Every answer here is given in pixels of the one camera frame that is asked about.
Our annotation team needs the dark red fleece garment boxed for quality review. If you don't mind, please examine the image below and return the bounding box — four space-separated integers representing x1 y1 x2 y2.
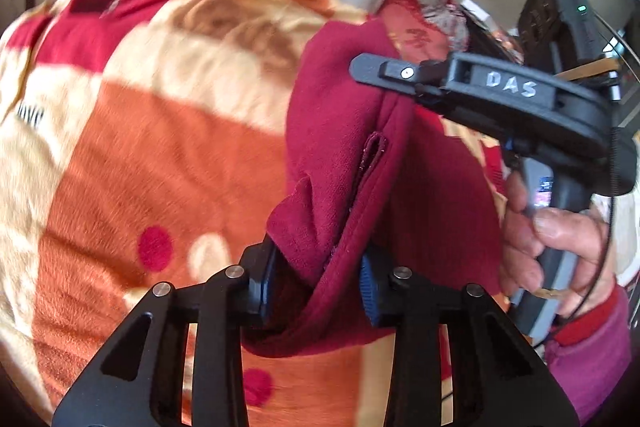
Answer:
243 20 501 358

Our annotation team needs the person's right hand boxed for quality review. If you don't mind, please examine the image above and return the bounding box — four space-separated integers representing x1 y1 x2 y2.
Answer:
499 171 616 317

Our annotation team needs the magenta right sleeve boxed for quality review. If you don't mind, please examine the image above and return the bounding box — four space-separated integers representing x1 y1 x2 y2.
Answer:
544 286 631 423

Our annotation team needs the orange red checked fleece blanket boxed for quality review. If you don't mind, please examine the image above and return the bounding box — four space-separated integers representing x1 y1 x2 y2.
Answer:
0 0 511 427

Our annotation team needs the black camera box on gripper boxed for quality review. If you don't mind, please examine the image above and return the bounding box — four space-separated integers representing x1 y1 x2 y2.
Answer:
518 0 603 74

